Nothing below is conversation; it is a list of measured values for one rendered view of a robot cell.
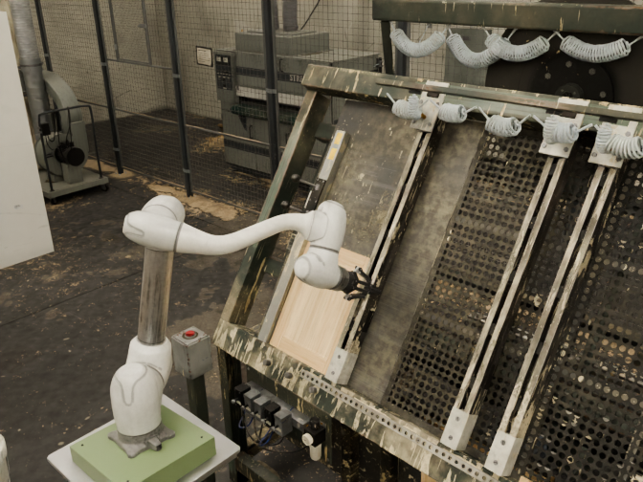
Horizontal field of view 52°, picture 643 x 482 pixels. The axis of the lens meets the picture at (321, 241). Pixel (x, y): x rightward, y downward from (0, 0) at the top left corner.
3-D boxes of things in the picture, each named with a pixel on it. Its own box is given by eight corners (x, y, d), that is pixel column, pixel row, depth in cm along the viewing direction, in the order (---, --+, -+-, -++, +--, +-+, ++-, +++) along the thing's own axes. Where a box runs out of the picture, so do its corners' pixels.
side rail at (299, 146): (236, 321, 302) (219, 317, 294) (321, 98, 303) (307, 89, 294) (245, 325, 298) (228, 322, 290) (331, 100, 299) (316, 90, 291)
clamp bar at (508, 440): (487, 463, 209) (453, 465, 191) (618, 117, 210) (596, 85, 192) (516, 478, 203) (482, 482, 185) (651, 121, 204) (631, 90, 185)
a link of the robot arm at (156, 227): (179, 224, 206) (186, 211, 219) (121, 209, 204) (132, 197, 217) (170, 261, 210) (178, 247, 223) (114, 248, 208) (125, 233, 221)
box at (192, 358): (174, 371, 283) (169, 336, 276) (197, 360, 291) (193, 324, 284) (190, 383, 276) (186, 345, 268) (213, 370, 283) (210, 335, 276)
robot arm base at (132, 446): (136, 465, 219) (133, 450, 218) (106, 437, 235) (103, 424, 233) (183, 440, 231) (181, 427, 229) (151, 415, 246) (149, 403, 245)
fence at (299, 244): (263, 339, 281) (256, 338, 278) (342, 133, 282) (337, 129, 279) (271, 343, 278) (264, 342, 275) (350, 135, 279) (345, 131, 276)
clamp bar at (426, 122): (331, 376, 255) (292, 371, 236) (440, 92, 255) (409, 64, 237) (350, 386, 248) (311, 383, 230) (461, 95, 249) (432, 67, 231)
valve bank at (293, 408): (224, 425, 278) (219, 377, 268) (250, 408, 287) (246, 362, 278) (305, 484, 245) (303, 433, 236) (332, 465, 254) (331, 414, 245)
